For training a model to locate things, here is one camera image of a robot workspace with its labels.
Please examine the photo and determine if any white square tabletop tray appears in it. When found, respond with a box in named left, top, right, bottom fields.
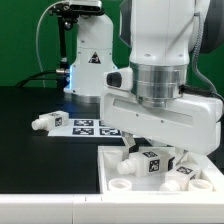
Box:
left=98, top=146, right=224, bottom=193

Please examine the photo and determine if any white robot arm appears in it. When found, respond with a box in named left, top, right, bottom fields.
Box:
left=100, top=0, right=223, bottom=155

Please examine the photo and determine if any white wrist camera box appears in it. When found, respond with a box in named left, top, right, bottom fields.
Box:
left=104, top=67, right=133, bottom=91

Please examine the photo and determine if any white sheet with tags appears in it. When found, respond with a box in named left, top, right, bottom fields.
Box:
left=48, top=119, right=121, bottom=138

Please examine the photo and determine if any grey cable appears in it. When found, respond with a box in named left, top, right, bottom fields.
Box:
left=35, top=0, right=68, bottom=88

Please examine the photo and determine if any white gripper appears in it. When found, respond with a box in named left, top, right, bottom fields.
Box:
left=100, top=88, right=222, bottom=170

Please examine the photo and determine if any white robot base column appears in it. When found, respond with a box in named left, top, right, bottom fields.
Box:
left=64, top=15, right=117, bottom=103

